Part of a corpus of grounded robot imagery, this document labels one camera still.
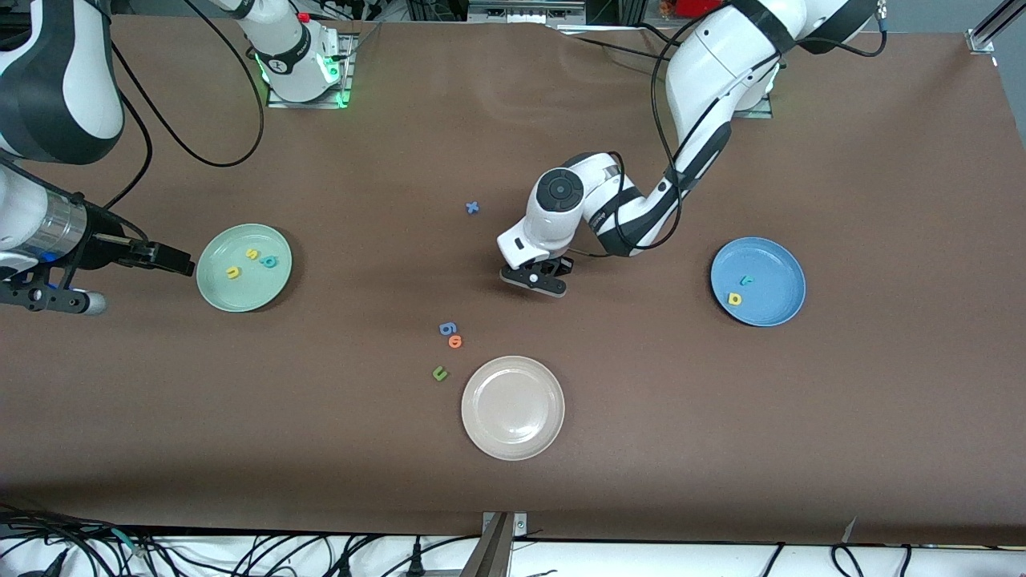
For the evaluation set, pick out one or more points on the grey metal equipment box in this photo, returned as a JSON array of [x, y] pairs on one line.
[[525, 10]]

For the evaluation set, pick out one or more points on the brown table cover sheet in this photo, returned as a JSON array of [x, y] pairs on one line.
[[882, 160]]

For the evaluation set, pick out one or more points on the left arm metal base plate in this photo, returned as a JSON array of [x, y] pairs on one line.
[[757, 112]]

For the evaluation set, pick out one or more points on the aluminium profile with bracket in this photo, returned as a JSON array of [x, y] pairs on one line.
[[497, 553]]

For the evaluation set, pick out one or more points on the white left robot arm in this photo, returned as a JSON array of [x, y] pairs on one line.
[[705, 64]]

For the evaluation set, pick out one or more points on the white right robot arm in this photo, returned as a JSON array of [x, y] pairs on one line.
[[72, 80]]

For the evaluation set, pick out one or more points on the blue plate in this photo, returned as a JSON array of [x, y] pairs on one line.
[[769, 256]]

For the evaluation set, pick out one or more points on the beige plate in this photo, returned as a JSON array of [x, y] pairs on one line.
[[513, 409]]

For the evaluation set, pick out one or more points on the aluminium frame profile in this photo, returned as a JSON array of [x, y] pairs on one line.
[[990, 24]]

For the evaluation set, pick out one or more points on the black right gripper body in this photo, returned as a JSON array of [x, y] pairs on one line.
[[103, 246]]

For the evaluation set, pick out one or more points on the green plate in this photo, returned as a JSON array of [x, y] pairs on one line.
[[240, 296]]

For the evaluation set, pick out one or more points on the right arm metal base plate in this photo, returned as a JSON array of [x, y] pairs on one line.
[[309, 104]]

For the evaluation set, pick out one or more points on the red box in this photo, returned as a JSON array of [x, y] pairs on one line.
[[697, 6]]

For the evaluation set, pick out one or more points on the white paper tag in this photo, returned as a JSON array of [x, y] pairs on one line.
[[850, 530]]

